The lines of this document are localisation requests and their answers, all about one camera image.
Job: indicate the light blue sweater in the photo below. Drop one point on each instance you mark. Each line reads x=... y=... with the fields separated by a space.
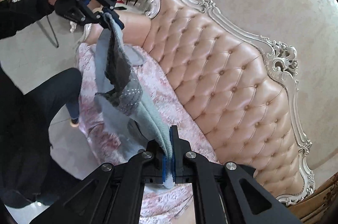
x=118 y=73

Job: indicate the pink floral blanket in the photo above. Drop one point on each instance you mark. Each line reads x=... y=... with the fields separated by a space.
x=163 y=97

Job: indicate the beige tufted leather sofa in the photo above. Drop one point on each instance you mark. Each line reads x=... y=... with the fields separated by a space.
x=224 y=81

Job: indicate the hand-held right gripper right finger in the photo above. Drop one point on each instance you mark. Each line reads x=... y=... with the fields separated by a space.
x=173 y=142

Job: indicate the person's left forearm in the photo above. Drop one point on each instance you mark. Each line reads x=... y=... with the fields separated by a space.
x=21 y=15

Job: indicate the person's leg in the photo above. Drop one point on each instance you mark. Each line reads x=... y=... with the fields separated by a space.
x=66 y=91

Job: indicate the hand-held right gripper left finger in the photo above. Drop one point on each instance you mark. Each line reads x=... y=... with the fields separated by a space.
x=164 y=169

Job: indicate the black metal leg stand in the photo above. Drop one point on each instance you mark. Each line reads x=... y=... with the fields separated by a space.
x=50 y=31

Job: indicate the light grey garment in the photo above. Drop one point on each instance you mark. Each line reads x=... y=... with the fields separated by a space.
x=134 y=56

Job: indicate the person's shoe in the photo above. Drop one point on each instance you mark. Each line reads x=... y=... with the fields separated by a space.
x=74 y=122

